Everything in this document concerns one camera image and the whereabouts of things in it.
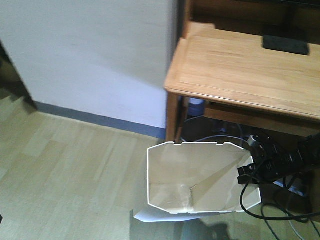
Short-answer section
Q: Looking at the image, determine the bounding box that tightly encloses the wooden desk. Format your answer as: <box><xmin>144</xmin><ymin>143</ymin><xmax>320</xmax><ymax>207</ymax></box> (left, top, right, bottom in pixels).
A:
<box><xmin>164</xmin><ymin>0</ymin><xmax>320</xmax><ymax>141</ymax></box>

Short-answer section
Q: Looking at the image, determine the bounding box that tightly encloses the black monitor with stand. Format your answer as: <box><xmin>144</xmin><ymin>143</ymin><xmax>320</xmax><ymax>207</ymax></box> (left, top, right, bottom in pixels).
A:
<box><xmin>257</xmin><ymin>0</ymin><xmax>320</xmax><ymax>56</ymax></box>

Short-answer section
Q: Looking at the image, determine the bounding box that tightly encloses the white cable under desk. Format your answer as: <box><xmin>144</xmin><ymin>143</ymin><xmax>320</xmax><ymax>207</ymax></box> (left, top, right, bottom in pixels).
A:
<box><xmin>183</xmin><ymin>116</ymin><xmax>245</xmax><ymax>147</ymax></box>

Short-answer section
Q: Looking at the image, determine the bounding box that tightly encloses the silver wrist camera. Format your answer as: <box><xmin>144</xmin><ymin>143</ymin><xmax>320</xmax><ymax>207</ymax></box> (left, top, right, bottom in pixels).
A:
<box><xmin>247</xmin><ymin>134</ymin><xmax>263</xmax><ymax>150</ymax></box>

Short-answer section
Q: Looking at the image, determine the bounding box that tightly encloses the white plastic trash bin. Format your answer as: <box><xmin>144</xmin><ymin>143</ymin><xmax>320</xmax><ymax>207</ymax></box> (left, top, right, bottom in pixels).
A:
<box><xmin>133</xmin><ymin>142</ymin><xmax>262</xmax><ymax>223</ymax></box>

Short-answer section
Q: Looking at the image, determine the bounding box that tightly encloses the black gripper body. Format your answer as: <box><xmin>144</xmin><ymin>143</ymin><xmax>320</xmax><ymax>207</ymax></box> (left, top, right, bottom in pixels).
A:
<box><xmin>237</xmin><ymin>144</ymin><xmax>304</xmax><ymax>185</ymax></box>

